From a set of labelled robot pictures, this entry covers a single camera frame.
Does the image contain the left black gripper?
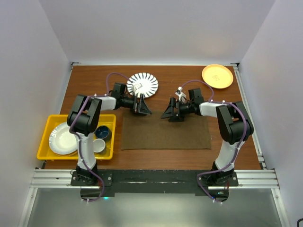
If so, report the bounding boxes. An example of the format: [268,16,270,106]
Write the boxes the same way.
[120,94,151,115]

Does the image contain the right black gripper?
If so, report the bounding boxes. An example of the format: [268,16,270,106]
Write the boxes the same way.
[161,97,194,122]

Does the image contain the brown cloth napkin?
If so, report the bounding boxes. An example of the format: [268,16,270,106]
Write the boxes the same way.
[121,111,211,150]

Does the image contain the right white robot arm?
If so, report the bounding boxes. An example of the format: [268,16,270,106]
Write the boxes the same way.
[161,87,254,186]

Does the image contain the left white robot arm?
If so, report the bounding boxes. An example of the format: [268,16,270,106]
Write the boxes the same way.
[67,83,151,185]

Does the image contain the white blue striped plate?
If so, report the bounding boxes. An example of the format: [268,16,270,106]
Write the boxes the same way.
[126,72,159,98]

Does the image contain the dark blue mug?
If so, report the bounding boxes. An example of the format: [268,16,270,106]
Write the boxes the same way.
[95,125,112,142]

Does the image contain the white grey mug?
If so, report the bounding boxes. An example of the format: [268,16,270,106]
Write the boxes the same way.
[93,139,107,154]

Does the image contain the orange plate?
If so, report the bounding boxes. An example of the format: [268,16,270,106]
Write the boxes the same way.
[202,64,233,89]

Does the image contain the white paper plate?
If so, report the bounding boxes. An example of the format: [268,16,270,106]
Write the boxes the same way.
[49,122,77,155]

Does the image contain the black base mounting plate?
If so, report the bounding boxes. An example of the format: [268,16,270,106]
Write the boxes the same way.
[70,169,239,199]

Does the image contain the yellow plastic bin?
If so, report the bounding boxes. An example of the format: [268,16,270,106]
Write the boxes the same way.
[36,114,116,161]

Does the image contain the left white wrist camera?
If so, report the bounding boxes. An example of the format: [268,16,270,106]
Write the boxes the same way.
[132,83,143,94]

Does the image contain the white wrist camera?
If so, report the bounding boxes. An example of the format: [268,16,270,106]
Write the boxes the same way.
[175,87,186,102]
[132,83,143,94]

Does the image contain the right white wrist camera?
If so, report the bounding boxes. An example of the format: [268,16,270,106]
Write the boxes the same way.
[175,87,186,102]

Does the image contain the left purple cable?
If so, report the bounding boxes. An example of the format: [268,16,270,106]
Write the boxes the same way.
[68,72,131,203]

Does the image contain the aluminium frame rail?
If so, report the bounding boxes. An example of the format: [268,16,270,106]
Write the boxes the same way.
[30,169,279,189]

